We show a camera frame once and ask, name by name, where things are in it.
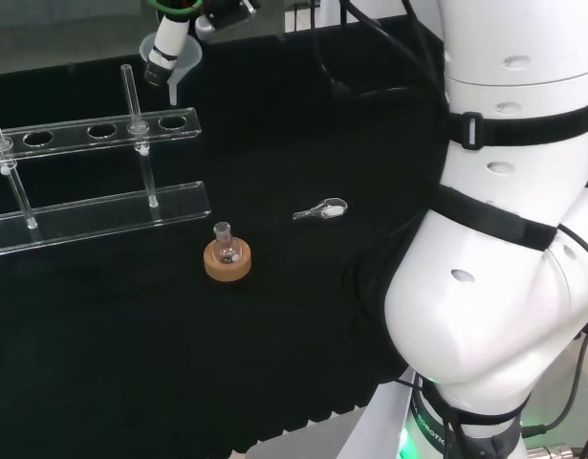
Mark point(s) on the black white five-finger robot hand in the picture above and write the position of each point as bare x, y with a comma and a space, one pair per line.
171, 36

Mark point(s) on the clear plastic funnel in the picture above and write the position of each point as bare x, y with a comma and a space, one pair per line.
190, 55

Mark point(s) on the clear acrylic funnel stand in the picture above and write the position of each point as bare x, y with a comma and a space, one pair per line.
107, 212

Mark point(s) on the black bench cloth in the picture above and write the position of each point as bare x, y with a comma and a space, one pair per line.
274, 158

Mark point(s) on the black tripod pole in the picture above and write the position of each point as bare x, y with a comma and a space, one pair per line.
343, 14

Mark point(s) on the small glass round-bottom flask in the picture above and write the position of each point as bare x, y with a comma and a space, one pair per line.
225, 248

